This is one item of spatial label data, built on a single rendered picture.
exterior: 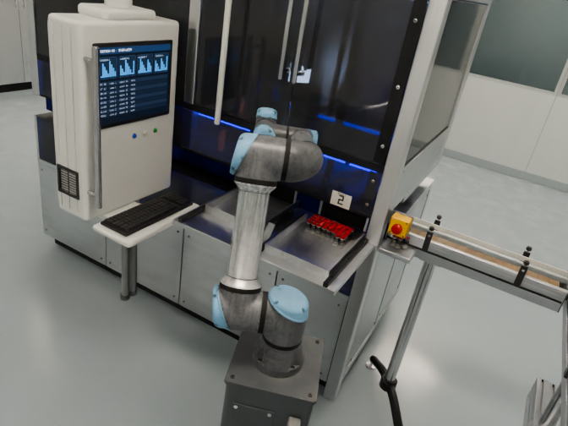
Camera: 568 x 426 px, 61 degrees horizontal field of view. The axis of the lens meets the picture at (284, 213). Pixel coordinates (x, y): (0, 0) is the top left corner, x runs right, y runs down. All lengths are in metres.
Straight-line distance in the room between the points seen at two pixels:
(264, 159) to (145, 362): 1.55
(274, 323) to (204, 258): 1.20
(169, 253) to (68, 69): 1.14
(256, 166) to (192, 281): 1.43
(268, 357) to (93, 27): 1.21
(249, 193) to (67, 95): 0.89
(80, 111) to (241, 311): 0.96
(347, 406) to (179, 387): 0.81
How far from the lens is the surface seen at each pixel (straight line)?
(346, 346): 2.26
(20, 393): 2.50
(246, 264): 1.28
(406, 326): 2.27
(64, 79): 1.90
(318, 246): 1.86
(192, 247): 2.48
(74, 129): 1.93
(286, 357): 1.39
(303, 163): 1.25
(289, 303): 1.31
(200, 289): 2.58
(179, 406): 2.37
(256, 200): 1.26
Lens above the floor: 1.80
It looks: 27 degrees down
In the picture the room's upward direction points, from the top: 10 degrees clockwise
